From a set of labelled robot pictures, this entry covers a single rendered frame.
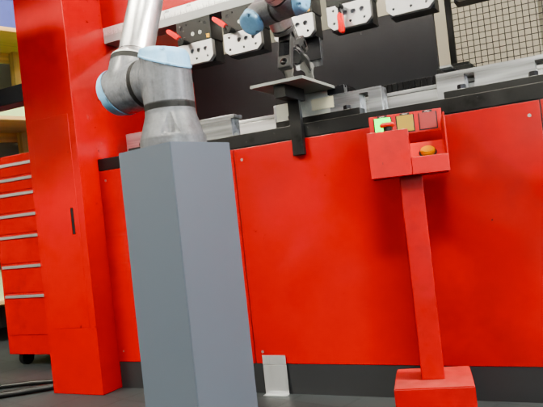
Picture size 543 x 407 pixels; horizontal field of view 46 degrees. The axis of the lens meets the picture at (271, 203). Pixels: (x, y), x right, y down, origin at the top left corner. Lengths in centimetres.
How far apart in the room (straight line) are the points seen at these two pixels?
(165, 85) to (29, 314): 200
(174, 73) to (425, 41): 142
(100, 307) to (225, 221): 114
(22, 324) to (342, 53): 193
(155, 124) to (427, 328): 88
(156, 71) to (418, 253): 82
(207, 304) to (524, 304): 93
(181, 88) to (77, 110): 111
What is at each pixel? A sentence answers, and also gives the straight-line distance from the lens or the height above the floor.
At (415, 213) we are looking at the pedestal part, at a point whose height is 56.
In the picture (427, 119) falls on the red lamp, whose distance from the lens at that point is 186.
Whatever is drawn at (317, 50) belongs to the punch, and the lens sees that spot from 225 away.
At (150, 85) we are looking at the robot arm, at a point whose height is 91.
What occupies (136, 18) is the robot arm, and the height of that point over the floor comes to 111.
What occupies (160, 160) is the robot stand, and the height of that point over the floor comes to 74.
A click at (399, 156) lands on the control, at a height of 71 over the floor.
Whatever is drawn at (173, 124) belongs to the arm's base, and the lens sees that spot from 144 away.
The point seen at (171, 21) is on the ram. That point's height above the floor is 135.
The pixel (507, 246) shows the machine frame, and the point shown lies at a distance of 192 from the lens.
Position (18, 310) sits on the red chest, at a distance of 332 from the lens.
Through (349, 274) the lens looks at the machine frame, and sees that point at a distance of 205.
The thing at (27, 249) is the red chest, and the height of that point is 55.
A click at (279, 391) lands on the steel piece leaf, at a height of 1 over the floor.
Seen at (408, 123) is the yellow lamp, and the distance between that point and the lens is 186.
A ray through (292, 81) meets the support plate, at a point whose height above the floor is 99.
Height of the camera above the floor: 61
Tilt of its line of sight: 1 degrees up
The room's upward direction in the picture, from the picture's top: 6 degrees counter-clockwise
